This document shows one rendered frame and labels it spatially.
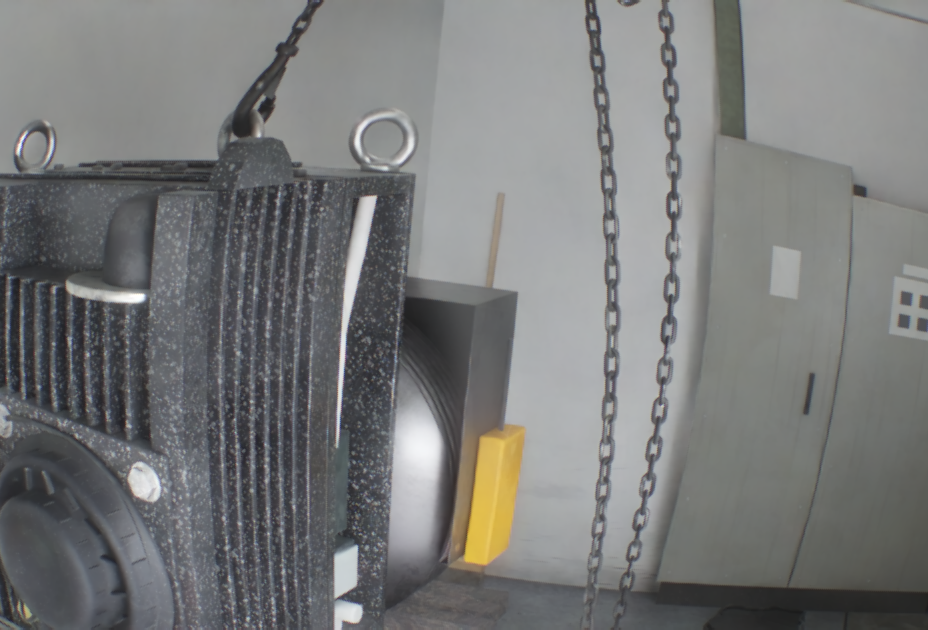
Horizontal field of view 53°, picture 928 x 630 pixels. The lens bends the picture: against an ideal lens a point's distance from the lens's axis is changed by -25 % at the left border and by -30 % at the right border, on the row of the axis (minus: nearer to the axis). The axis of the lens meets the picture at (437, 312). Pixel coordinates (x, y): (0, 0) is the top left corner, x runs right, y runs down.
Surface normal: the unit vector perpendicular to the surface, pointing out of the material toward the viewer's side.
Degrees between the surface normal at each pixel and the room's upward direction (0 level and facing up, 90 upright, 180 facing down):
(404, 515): 90
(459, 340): 90
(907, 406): 90
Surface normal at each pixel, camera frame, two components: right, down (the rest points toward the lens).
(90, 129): 0.92, 0.14
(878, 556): -0.37, 0.11
